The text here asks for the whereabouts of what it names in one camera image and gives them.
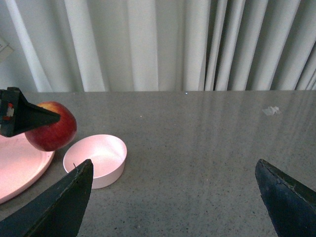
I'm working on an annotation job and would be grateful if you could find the pink plate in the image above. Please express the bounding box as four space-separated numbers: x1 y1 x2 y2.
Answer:
0 134 55 203

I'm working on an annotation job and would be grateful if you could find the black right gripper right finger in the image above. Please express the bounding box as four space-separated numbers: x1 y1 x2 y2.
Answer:
255 159 316 237

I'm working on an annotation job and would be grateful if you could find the red apple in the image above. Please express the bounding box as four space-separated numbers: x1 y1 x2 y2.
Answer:
25 101 77 152

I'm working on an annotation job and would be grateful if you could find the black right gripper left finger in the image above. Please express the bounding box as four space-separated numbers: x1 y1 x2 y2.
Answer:
0 159 93 237

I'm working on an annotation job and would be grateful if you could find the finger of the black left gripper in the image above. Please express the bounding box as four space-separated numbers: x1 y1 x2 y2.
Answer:
12 89 61 136

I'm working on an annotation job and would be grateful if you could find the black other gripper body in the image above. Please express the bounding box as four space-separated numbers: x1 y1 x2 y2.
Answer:
0 87 20 137

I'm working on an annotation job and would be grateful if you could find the grey-white curtain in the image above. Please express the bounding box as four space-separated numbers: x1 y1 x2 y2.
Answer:
0 0 316 92

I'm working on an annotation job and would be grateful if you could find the pale pink bowl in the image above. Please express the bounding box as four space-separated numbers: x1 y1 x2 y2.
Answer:
63 134 127 189

